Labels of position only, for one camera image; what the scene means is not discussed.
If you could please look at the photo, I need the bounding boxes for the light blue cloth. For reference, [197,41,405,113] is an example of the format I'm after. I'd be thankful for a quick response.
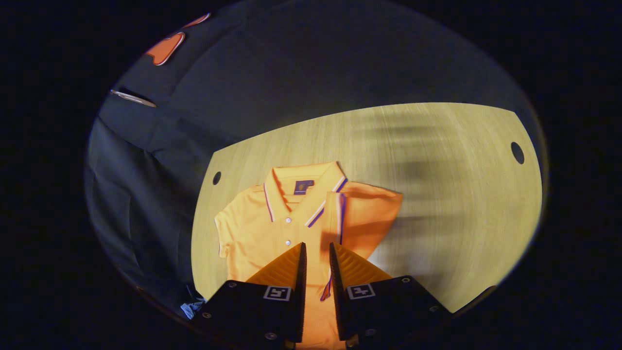
[181,297,206,320]

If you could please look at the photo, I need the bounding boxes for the black backdrop cloth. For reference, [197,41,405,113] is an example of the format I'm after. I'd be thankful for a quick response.
[85,0,540,316]

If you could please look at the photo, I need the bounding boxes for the yellow polo T-shirt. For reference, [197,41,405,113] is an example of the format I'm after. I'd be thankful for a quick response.
[214,161,404,350]

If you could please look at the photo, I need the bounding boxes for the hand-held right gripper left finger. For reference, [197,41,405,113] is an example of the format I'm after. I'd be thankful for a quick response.
[194,242,308,343]

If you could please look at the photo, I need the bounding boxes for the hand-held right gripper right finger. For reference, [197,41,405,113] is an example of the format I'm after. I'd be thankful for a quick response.
[329,242,452,341]

